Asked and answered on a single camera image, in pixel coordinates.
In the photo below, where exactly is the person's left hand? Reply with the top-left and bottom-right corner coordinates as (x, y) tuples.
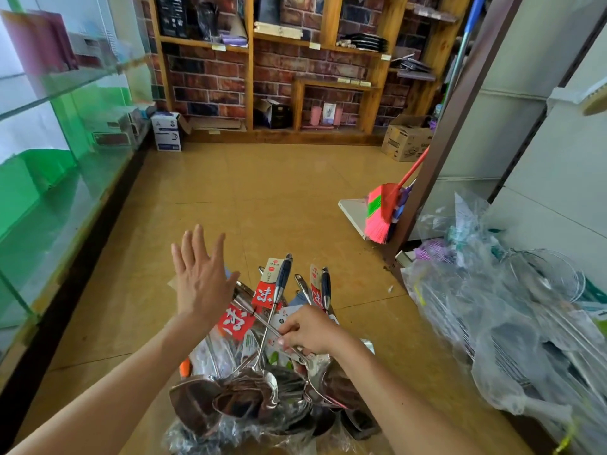
(169, 222), (238, 328)

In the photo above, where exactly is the person's right hand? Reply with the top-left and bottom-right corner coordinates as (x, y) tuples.
(277, 305), (357, 358)

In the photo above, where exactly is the pile of packaged utensils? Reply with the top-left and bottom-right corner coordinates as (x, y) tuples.
(163, 255), (385, 455)

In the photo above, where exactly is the person's right forearm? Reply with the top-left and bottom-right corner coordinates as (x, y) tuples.
(327, 336), (513, 455)

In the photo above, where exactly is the person's left forearm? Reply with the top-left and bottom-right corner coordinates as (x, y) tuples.
(9, 312), (214, 455)

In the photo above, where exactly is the white flat board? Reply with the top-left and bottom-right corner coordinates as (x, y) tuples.
(338, 197), (373, 238)

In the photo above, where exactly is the pink green broom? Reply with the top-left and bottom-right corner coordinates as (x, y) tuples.
(365, 181), (409, 245)
(384, 0), (527, 271)

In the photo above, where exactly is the white blue printed box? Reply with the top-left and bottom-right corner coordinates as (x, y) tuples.
(150, 111), (186, 154)

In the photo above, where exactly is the small white box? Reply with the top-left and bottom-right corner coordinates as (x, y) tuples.
(90, 107), (153, 150)

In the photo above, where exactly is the pile of plastic wrapped utensils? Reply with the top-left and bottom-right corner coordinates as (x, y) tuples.
(398, 189), (607, 455)

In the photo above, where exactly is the red plastic rod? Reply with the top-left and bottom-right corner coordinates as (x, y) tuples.
(393, 147), (432, 195)

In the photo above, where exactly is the wooden bookshelf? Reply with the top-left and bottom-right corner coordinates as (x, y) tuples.
(133, 0), (475, 148)

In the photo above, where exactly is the small brown cardboard box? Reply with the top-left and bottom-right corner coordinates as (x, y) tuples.
(382, 113), (438, 164)

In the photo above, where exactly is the large steel strainer ladle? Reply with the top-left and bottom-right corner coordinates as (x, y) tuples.
(503, 246), (607, 375)

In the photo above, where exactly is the pink tall box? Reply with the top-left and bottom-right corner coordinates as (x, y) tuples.
(0, 9), (82, 76)

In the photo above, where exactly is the blue pole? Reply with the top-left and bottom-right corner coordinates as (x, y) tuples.
(438, 0), (489, 114)

